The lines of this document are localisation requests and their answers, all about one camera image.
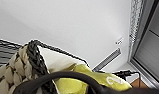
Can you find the yellow plush shark toy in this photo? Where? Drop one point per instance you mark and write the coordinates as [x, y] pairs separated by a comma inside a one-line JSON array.
[[95, 80]]

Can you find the long grey wall band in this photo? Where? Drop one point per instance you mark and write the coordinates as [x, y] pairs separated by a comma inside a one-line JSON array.
[[108, 59]]

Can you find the small white wall bracket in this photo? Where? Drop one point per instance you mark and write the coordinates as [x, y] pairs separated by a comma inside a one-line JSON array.
[[119, 40]]

